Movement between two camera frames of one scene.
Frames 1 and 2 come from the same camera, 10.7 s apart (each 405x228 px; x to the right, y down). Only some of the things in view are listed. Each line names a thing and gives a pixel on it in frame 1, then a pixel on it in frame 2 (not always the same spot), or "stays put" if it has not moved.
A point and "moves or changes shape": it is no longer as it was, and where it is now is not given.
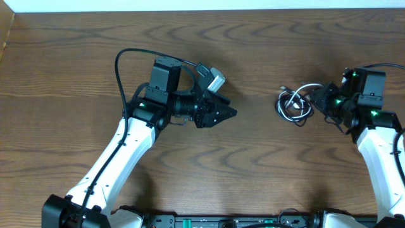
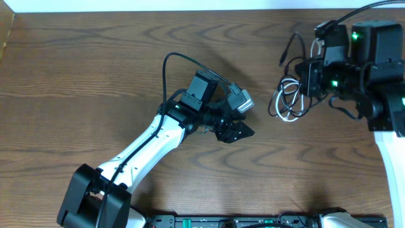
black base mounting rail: x=235 y=221 stays put
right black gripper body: x=330 y=102 → x=322 y=80
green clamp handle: x=186 y=223 stays put
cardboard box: x=6 y=18 stays put
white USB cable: x=293 y=107 moves or changes shape
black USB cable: x=293 y=106 → x=282 y=79
